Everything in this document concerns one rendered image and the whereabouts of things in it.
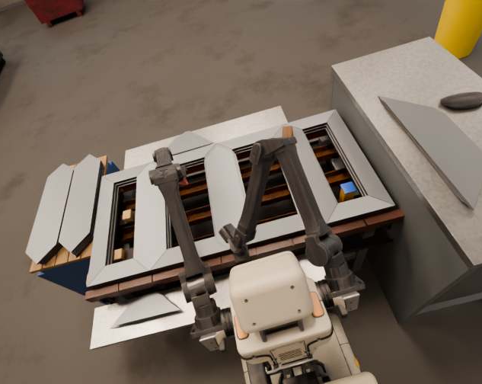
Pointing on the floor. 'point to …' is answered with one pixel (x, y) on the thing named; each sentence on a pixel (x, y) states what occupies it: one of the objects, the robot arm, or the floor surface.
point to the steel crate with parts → (54, 9)
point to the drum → (463, 24)
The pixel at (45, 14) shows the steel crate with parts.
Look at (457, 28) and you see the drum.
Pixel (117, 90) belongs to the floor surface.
